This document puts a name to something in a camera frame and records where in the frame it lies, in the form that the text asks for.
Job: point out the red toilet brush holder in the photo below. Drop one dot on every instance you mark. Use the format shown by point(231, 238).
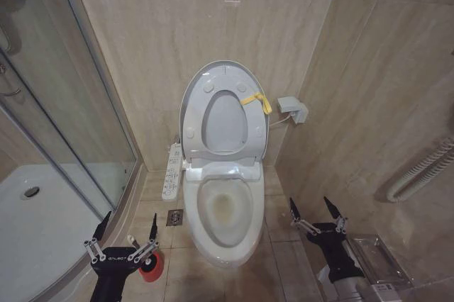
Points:
point(153, 271)

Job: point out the glass shower enclosure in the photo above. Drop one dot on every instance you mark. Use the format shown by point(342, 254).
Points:
point(71, 85)

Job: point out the clear toilet paper holder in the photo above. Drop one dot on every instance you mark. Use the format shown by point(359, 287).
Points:
point(376, 256)

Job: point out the white toilet seat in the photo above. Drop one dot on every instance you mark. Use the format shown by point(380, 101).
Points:
point(193, 110)

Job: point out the white bidet control panel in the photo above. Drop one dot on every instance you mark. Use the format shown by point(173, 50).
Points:
point(172, 174)

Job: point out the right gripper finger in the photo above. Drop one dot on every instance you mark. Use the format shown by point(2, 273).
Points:
point(294, 215)
point(335, 213)

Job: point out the white toilet lid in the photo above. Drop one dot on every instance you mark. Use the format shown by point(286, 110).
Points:
point(223, 121)

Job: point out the round shower drain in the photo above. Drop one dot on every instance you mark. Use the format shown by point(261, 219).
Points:
point(31, 192)

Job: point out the white shower tray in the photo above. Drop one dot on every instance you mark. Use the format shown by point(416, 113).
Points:
point(42, 238)

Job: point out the metal floor drain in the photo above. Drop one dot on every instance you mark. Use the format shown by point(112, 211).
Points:
point(175, 217)

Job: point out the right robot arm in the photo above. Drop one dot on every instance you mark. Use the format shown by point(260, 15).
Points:
point(354, 289)

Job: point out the grey wall power box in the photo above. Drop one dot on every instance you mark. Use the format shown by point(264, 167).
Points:
point(289, 103)

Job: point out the white toilet bowl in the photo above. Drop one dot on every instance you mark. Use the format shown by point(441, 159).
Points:
point(198, 234)

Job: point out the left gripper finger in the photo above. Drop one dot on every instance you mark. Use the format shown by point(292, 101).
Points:
point(153, 233)
point(95, 243)

